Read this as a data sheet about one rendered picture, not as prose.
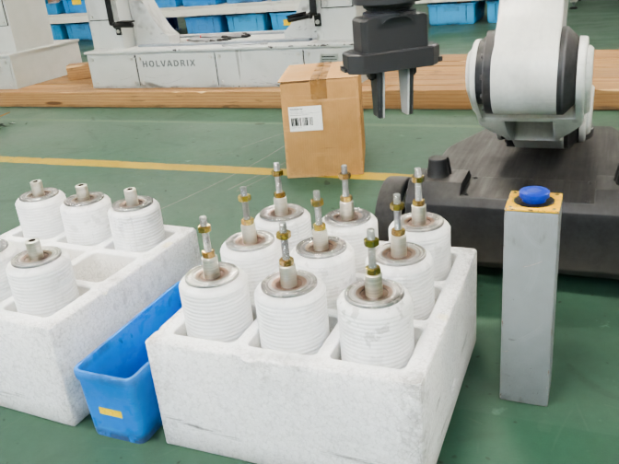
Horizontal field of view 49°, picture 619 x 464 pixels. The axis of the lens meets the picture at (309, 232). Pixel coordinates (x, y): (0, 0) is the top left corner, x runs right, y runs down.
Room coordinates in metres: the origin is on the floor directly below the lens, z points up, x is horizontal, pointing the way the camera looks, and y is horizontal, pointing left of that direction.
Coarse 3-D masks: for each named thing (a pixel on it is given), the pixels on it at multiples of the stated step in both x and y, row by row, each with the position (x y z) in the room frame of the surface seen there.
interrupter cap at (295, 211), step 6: (288, 204) 1.10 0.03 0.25; (294, 204) 1.09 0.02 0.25; (264, 210) 1.08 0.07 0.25; (270, 210) 1.08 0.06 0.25; (288, 210) 1.08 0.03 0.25; (294, 210) 1.07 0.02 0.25; (300, 210) 1.06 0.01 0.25; (264, 216) 1.05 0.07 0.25; (270, 216) 1.05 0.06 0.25; (276, 216) 1.05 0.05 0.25; (282, 216) 1.04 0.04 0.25; (288, 216) 1.04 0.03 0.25; (294, 216) 1.03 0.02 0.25
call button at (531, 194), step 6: (528, 186) 0.87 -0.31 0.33; (534, 186) 0.87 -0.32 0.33; (540, 186) 0.87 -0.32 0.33; (522, 192) 0.85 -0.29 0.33; (528, 192) 0.85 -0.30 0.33; (534, 192) 0.85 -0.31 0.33; (540, 192) 0.84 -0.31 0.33; (546, 192) 0.84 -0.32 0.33; (522, 198) 0.85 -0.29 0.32; (528, 198) 0.84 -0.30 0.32; (534, 198) 0.84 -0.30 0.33; (540, 198) 0.84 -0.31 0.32; (546, 198) 0.84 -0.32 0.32
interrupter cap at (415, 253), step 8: (376, 248) 0.88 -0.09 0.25; (384, 248) 0.88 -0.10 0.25; (408, 248) 0.87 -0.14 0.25; (416, 248) 0.87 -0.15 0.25; (424, 248) 0.87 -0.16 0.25; (376, 256) 0.86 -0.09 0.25; (384, 256) 0.85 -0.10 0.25; (408, 256) 0.85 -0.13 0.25; (416, 256) 0.84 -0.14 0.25; (424, 256) 0.84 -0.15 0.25; (384, 264) 0.83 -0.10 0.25; (392, 264) 0.82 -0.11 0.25; (400, 264) 0.82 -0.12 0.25; (408, 264) 0.82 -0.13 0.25
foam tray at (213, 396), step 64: (256, 320) 0.84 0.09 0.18; (448, 320) 0.79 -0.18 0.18; (192, 384) 0.78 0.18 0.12; (256, 384) 0.74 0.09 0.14; (320, 384) 0.70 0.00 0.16; (384, 384) 0.67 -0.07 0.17; (448, 384) 0.79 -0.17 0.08; (256, 448) 0.75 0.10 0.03; (320, 448) 0.71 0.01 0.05; (384, 448) 0.67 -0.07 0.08
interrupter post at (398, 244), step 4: (392, 236) 0.86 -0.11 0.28; (404, 236) 0.85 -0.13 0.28; (392, 240) 0.85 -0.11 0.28; (396, 240) 0.85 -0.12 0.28; (400, 240) 0.85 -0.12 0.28; (404, 240) 0.85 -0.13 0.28; (392, 244) 0.85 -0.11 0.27; (396, 244) 0.85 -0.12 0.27; (400, 244) 0.85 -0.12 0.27; (404, 244) 0.85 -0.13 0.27; (392, 248) 0.85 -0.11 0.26; (396, 248) 0.85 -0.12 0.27; (400, 248) 0.85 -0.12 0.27; (404, 248) 0.85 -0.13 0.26; (392, 252) 0.85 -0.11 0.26; (396, 252) 0.85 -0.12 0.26; (400, 252) 0.85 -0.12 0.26; (404, 252) 0.85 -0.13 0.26; (392, 256) 0.85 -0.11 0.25; (396, 256) 0.85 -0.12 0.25; (400, 256) 0.85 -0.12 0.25; (404, 256) 0.85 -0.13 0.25
